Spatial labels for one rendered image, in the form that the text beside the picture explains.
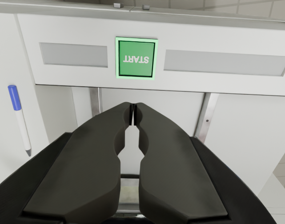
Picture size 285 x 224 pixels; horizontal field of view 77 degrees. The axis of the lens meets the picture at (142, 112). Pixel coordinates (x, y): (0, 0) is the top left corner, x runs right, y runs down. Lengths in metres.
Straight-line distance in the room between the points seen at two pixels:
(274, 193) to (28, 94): 0.94
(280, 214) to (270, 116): 0.46
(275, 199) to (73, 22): 0.92
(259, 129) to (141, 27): 0.45
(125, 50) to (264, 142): 0.50
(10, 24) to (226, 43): 0.28
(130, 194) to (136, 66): 0.42
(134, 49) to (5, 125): 0.25
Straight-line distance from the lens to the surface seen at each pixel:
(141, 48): 0.25
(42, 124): 0.35
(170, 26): 0.26
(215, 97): 0.44
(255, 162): 0.69
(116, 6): 0.60
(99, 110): 0.43
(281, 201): 0.97
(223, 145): 0.58
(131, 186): 0.57
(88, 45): 0.27
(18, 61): 0.31
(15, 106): 0.33
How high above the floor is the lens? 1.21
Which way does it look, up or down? 59 degrees down
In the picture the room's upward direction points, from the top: 178 degrees clockwise
